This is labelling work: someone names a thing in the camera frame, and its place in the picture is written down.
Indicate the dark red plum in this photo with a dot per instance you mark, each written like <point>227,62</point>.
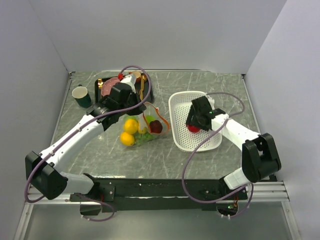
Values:
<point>156,126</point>

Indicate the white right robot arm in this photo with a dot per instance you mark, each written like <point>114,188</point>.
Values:
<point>259,154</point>

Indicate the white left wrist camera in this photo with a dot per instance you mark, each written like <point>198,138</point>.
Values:
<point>130,80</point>

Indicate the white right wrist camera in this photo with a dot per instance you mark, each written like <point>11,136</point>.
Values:
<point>211,101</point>

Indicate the green grape bunch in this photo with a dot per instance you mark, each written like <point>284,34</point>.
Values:
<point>142,138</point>

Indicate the black serving tray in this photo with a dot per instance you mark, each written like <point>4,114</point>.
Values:
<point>147,92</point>

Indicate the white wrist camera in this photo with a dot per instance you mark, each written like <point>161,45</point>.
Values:
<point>211,101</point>
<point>130,80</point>

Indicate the yellow orange fruit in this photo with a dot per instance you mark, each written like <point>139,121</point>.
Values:
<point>131,126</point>

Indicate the red strawberry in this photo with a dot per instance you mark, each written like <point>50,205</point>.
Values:
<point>193,129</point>

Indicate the dark green mug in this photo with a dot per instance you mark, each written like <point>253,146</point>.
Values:
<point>82,96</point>

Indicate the pink dotted plate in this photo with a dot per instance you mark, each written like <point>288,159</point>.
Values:
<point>107,86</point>

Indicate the clear zip top bag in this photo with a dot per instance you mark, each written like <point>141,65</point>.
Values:
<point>154,111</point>

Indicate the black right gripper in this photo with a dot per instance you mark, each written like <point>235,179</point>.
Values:
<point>191,113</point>

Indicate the green star fruit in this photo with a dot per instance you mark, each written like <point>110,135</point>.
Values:
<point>149,118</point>

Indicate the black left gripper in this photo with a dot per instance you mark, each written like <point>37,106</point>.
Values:
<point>139,110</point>

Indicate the small orange cup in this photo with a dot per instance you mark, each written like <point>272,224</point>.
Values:
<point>138,75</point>

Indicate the yellow corn cob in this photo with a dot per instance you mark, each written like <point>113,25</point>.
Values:
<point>142,129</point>

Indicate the green round cabbage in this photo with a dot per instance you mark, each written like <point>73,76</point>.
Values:
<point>131,117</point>

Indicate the gold spoon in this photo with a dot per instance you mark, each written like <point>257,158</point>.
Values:
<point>144,78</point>

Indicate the gold fork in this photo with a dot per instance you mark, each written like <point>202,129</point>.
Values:
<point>100,83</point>

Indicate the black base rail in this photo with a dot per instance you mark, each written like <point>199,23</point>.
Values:
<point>133,194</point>

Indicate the white perforated basket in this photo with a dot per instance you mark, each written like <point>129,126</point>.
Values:
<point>179,107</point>

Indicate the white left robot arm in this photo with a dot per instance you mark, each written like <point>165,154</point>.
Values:
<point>45,170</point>

